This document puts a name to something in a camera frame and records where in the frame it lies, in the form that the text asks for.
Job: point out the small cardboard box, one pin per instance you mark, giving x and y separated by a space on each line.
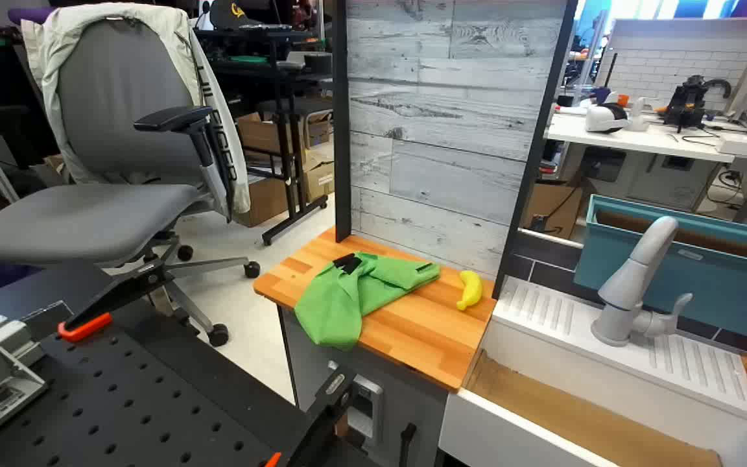
556 209

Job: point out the black metal stand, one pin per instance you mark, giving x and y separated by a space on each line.
280 112

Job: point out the short black frame post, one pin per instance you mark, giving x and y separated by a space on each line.
341 120

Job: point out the black cloth tag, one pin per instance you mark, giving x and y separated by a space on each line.
346 263

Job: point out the black perforated workbench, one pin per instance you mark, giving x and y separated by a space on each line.
130 405

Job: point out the white brick-pattern panel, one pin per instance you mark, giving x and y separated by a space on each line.
685 60

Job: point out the black device on desk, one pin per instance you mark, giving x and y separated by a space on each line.
692 99

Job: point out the white desk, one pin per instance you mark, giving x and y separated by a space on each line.
650 138

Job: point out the white device on desk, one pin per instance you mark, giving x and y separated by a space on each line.
602 117

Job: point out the teal plastic bin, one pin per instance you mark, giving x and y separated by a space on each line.
718 281

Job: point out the large cardboard box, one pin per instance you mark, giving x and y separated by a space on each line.
263 143

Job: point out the yellow toy banana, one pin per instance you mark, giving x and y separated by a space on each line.
471 290

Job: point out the grey toy faucet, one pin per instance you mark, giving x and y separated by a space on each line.
637 279

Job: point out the green microfibre cloth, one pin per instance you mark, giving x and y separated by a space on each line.
348 303

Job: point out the grey kitchen cabinet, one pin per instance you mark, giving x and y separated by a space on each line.
389 405

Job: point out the white toy sink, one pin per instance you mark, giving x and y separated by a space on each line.
616 366

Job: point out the long black frame post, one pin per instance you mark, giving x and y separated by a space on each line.
533 147

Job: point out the beige jacket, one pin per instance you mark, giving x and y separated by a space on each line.
44 42

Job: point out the grey wood-pattern back panel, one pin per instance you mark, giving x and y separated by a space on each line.
441 130

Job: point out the grey office chair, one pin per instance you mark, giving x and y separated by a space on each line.
105 212

